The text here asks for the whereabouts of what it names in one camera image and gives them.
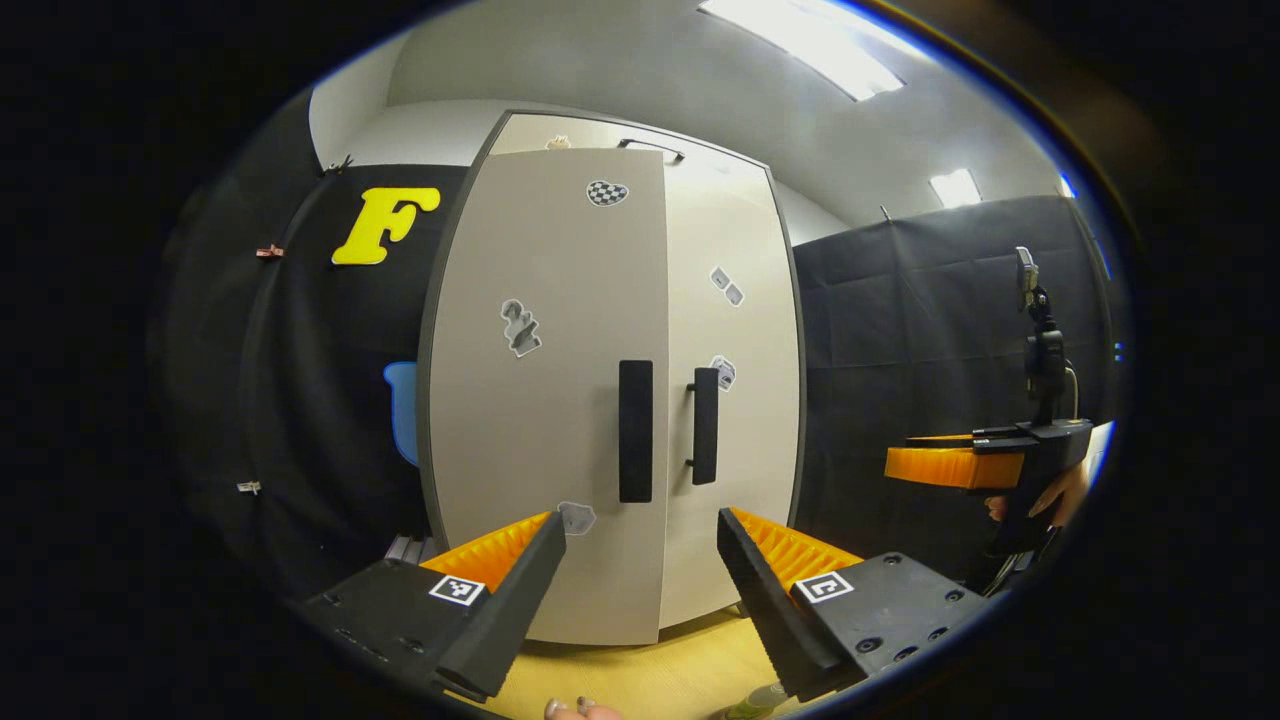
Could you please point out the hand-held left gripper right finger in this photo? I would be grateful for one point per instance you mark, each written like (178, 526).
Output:
(765, 610)

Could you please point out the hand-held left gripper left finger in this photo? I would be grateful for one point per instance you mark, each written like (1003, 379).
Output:
(515, 610)

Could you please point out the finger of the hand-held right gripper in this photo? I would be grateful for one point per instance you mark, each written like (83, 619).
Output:
(985, 440)
(950, 468)

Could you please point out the green label plastic bottle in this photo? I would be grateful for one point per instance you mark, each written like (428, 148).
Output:
(755, 702)

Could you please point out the cabinet door with square stickers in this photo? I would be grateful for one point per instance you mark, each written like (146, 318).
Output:
(740, 450)

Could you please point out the cabinet door with heart sticker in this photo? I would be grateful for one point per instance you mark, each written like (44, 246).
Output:
(550, 430)

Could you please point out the white and grey cabinet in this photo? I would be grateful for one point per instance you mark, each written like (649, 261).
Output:
(560, 130)

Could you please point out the beige cabinet drawer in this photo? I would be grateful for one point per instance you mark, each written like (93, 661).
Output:
(590, 132)

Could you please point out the black backdrop cloth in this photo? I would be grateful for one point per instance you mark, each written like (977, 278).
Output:
(300, 400)
(900, 330)

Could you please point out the small ceiling light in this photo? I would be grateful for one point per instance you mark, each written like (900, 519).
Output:
(955, 188)

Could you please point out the black cloth clip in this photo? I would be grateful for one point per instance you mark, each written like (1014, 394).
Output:
(338, 165)

